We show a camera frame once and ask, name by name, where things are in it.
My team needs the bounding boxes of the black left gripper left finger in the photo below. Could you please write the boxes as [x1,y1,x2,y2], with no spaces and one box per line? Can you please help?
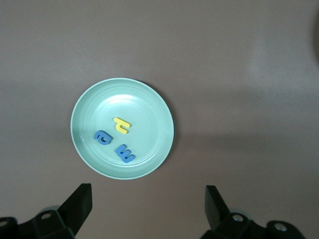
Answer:
[0,183,93,239]

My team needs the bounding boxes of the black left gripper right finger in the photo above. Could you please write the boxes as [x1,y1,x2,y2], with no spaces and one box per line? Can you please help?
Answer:
[199,185,306,239]

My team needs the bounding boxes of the blue lowercase letter m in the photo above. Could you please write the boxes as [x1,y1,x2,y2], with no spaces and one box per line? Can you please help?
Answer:
[114,144,137,164]

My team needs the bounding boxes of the blue lowercase letter a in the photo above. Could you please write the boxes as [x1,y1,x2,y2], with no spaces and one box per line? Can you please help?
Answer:
[93,129,114,146]

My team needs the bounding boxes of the yellow lowercase letter r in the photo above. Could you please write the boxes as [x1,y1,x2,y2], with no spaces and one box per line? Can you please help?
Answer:
[113,117,132,134]

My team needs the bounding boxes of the green plate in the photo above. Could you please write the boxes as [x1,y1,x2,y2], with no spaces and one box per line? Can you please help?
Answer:
[70,78,174,180]

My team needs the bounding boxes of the brown table cover sheet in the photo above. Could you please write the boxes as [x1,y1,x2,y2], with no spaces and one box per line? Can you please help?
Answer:
[0,0,319,239]

